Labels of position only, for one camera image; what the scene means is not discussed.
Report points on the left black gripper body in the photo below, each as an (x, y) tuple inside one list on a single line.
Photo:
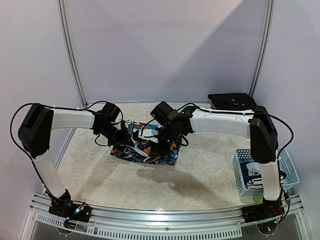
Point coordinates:
[(116, 138)]

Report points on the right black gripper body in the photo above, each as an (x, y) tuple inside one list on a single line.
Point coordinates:
[(161, 139)]

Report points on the blue orange patterned cloth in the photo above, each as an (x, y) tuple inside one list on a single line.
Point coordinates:
[(144, 150)]

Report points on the black garment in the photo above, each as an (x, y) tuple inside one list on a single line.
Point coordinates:
[(232, 101)]

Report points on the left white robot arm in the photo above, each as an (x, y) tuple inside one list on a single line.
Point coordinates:
[(40, 121)]

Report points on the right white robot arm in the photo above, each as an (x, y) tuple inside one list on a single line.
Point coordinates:
[(253, 124)]

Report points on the white striped cloth in basket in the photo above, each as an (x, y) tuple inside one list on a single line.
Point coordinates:
[(252, 177)]

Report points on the light blue plastic basket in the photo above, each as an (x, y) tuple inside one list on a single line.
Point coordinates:
[(288, 175)]

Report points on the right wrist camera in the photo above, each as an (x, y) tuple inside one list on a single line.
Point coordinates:
[(163, 113)]

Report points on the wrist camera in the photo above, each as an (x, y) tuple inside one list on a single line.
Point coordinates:
[(163, 113), (110, 112)]

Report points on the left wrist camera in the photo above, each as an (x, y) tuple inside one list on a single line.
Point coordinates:
[(110, 112)]

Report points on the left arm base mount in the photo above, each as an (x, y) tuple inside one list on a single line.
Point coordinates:
[(69, 209)]

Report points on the aluminium front rail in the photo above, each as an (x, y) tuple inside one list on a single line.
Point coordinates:
[(107, 223)]

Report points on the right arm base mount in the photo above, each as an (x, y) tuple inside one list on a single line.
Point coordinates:
[(262, 211)]

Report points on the left aluminium frame post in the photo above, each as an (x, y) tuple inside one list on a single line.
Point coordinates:
[(62, 10)]

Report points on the aluminium frame post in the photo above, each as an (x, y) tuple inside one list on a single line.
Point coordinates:
[(263, 46), (62, 10)]

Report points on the right aluminium frame post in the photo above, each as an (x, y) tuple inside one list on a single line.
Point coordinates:
[(263, 46)]

